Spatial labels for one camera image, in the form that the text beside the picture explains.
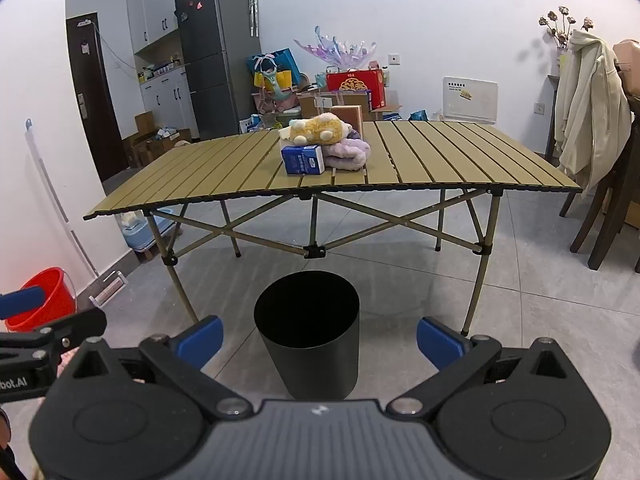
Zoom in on iridescent paper decoration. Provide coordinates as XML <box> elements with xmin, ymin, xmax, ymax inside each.
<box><xmin>293</xmin><ymin>25</ymin><xmax>381</xmax><ymax>68</ymax></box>

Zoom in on blue litter box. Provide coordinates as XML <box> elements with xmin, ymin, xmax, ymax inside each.
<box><xmin>120</xmin><ymin>207</ymin><xmax>176</xmax><ymax>261</ymax></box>

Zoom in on grey refrigerator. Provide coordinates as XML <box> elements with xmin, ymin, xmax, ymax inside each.
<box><xmin>173</xmin><ymin>0</ymin><xmax>261</xmax><ymax>142</ymax></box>

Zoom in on brown sponge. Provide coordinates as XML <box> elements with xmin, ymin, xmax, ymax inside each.
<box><xmin>330</xmin><ymin>105</ymin><xmax>364</xmax><ymax>133</ymax></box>

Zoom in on dark wooden shelf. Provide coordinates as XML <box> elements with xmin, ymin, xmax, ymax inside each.
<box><xmin>546</xmin><ymin>75</ymin><xmax>561</xmax><ymax>161</ymax></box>

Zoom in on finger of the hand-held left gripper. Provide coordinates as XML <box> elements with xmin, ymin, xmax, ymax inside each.
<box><xmin>0</xmin><ymin>287</ymin><xmax>47</xmax><ymax>320</ymax></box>
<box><xmin>0</xmin><ymin>307</ymin><xmax>108</xmax><ymax>366</ymax></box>

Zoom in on pink bag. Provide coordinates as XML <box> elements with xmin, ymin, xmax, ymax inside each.
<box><xmin>612</xmin><ymin>39</ymin><xmax>640</xmax><ymax>96</ymax></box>

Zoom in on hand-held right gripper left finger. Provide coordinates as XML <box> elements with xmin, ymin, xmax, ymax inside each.
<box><xmin>65</xmin><ymin>315</ymin><xmax>252</xmax><ymax>421</ymax></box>

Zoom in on white wall cabinet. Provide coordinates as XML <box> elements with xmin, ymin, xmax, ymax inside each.
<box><xmin>125</xmin><ymin>0</ymin><xmax>187</xmax><ymax>56</ymax></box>

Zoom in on pink basket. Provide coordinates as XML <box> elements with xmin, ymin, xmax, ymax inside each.
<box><xmin>255</xmin><ymin>92</ymin><xmax>301</xmax><ymax>116</ymax></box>

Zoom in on yellow gift bag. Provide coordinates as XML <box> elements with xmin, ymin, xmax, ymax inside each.
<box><xmin>254</xmin><ymin>71</ymin><xmax>292</xmax><ymax>92</ymax></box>

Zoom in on cream jacket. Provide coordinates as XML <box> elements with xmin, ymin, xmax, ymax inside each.
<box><xmin>554</xmin><ymin>30</ymin><xmax>633</xmax><ymax>196</ymax></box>

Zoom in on red gift box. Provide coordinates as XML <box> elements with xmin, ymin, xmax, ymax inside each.
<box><xmin>326</xmin><ymin>69</ymin><xmax>387</xmax><ymax>109</ymax></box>

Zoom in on dried flower bouquet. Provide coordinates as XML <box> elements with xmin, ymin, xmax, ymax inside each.
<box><xmin>539</xmin><ymin>6</ymin><xmax>595</xmax><ymax>51</ymax></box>

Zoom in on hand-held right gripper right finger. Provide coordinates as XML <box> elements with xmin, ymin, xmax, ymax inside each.
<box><xmin>390</xmin><ymin>316</ymin><xmax>576</xmax><ymax>420</ymax></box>

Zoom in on dark brown door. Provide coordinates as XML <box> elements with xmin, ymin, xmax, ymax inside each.
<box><xmin>66</xmin><ymin>11</ymin><xmax>130</xmax><ymax>183</ymax></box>

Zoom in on white base cabinet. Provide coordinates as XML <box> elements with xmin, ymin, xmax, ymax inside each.
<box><xmin>139</xmin><ymin>67</ymin><xmax>200</xmax><ymax>136</ymax></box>

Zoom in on red plastic bucket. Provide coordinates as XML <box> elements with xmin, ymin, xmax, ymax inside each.
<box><xmin>4</xmin><ymin>267</ymin><xmax>78</xmax><ymax>333</ymax></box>

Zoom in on tan folding table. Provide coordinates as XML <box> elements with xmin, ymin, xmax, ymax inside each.
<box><xmin>82</xmin><ymin>120</ymin><xmax>583</xmax><ymax>338</ymax></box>

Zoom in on blue tissue box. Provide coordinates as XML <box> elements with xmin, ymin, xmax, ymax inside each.
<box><xmin>281</xmin><ymin>143</ymin><xmax>325</xmax><ymax>177</ymax></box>

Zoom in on black trash bin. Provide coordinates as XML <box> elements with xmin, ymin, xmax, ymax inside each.
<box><xmin>254</xmin><ymin>271</ymin><xmax>361</xmax><ymax>402</ymax></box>

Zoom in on dark wooden chair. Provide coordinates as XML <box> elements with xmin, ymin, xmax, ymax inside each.
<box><xmin>560</xmin><ymin>85</ymin><xmax>640</xmax><ymax>273</ymax></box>

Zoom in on yellow plush toy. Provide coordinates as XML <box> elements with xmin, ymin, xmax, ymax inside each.
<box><xmin>279</xmin><ymin>115</ymin><xmax>353</xmax><ymax>146</ymax></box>

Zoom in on blue gift bag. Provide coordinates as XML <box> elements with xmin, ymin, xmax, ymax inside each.
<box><xmin>246</xmin><ymin>49</ymin><xmax>301</xmax><ymax>91</ymax></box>

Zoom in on open cardboard boxes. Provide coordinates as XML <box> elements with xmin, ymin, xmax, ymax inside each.
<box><xmin>122</xmin><ymin>111</ymin><xmax>193</xmax><ymax>168</ymax></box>

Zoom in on white panel with sticker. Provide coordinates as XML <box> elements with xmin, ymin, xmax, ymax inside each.
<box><xmin>441</xmin><ymin>76</ymin><xmax>499</xmax><ymax>123</ymax></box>

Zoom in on white flat mop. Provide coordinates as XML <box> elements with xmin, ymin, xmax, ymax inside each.
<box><xmin>25</xmin><ymin>119</ymin><xmax>126</xmax><ymax>306</ymax></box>

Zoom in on mauve fluffy cloth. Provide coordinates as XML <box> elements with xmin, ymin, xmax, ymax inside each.
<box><xmin>322</xmin><ymin>139</ymin><xmax>372</xmax><ymax>173</ymax></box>

